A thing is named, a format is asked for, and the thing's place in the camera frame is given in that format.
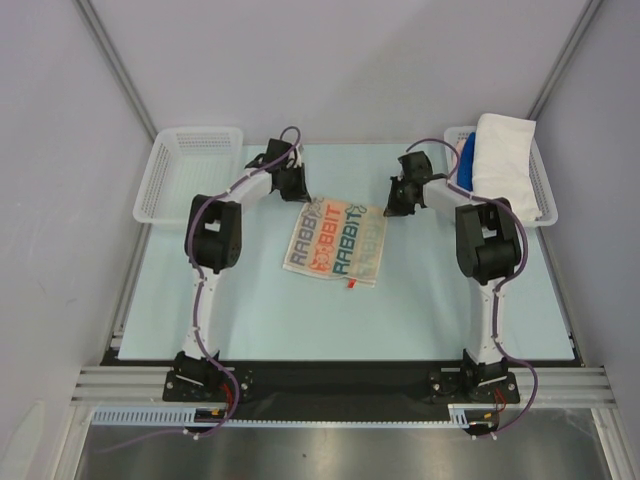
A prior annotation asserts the white plastic basket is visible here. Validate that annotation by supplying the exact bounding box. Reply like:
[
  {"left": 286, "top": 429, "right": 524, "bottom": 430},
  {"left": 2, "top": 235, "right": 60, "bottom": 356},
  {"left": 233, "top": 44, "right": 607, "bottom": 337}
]
[
  {"left": 443, "top": 126, "right": 558, "bottom": 228},
  {"left": 132, "top": 126, "right": 243, "bottom": 229}
]

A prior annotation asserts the right white plastic basket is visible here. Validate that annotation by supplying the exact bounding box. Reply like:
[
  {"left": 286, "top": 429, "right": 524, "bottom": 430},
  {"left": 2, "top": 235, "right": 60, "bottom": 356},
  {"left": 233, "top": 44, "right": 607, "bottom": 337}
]
[{"left": 443, "top": 126, "right": 558, "bottom": 228}]

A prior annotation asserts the rabbit print towel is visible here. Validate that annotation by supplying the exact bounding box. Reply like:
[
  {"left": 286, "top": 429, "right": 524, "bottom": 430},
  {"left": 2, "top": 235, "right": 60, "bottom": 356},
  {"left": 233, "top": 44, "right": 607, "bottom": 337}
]
[{"left": 283, "top": 197, "right": 387, "bottom": 288}]

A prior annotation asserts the pink towel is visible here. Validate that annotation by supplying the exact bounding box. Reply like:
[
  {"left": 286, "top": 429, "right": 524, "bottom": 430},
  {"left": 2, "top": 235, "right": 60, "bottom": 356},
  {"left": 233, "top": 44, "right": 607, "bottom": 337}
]
[{"left": 452, "top": 138, "right": 466, "bottom": 165}]

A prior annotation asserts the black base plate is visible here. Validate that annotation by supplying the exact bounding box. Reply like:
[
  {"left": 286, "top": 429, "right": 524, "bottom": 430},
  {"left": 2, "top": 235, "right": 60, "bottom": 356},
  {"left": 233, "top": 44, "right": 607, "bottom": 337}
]
[{"left": 162, "top": 361, "right": 520, "bottom": 420}]

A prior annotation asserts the white towel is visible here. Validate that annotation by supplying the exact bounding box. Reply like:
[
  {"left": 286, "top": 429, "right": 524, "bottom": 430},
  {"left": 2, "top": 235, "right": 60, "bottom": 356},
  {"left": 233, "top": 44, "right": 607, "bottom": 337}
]
[{"left": 472, "top": 113, "right": 541, "bottom": 223}]

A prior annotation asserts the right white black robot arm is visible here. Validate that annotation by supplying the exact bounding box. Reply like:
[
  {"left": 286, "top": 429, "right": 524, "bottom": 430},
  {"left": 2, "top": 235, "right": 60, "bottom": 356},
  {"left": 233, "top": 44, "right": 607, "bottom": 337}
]
[{"left": 384, "top": 151, "right": 526, "bottom": 403}]

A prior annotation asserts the blue towel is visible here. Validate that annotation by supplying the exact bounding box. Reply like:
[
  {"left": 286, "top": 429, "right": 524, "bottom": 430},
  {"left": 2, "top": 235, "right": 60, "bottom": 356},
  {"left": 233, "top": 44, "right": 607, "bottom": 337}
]
[{"left": 453, "top": 132, "right": 476, "bottom": 191}]

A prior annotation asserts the white slotted cable duct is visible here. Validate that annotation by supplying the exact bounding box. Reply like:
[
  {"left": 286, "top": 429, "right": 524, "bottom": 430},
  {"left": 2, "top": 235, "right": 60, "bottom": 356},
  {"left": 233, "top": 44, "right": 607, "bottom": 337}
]
[{"left": 90, "top": 404, "right": 498, "bottom": 429}]

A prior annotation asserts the left white plastic basket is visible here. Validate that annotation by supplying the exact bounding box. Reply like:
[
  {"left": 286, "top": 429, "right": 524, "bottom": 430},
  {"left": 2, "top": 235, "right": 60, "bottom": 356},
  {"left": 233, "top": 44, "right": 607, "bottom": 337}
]
[{"left": 132, "top": 126, "right": 243, "bottom": 229}]

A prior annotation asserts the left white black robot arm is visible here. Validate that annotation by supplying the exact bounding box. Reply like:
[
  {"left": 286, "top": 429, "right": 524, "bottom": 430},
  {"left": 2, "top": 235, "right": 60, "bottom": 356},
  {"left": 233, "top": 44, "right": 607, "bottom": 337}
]
[{"left": 174, "top": 137, "right": 310, "bottom": 400}]

